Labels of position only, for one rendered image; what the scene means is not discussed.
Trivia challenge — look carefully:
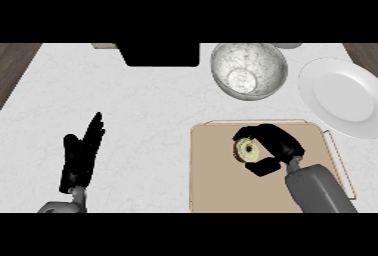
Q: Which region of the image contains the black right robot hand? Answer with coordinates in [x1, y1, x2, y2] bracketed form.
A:
[231, 123, 305, 178]

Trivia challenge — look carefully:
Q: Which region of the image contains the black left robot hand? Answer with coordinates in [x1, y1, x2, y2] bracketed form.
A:
[57, 111, 106, 195]

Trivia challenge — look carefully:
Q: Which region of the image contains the tan wooden tray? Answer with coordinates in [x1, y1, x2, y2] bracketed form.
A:
[189, 119, 357, 214]

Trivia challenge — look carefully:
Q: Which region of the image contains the white round plate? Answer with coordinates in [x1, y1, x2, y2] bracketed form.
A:
[296, 57, 378, 140]

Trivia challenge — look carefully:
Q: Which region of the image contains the marbled white bowl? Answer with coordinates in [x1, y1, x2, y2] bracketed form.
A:
[209, 43, 289, 101]

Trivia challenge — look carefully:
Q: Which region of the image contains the pale grey object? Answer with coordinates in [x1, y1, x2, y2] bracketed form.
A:
[268, 43, 304, 50]

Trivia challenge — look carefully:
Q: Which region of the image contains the green and beige object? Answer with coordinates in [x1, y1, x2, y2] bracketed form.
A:
[90, 43, 118, 50]

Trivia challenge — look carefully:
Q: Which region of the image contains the black appliance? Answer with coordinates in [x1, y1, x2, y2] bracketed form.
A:
[115, 43, 200, 68]

